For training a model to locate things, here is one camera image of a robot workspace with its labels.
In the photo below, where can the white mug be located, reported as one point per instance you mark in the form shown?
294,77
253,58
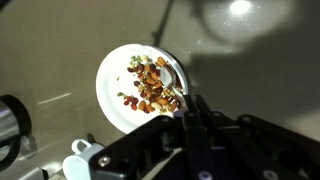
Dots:
78,163

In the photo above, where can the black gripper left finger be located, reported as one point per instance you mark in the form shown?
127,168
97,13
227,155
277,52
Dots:
156,146

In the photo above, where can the white ceramic bowl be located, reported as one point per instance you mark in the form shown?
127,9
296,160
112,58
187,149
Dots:
113,93

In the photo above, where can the metal spoon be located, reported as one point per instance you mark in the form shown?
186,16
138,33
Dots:
168,78

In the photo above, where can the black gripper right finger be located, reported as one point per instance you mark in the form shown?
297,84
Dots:
260,146

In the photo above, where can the mixed nuts and raisins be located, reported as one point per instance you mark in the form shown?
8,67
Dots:
148,90

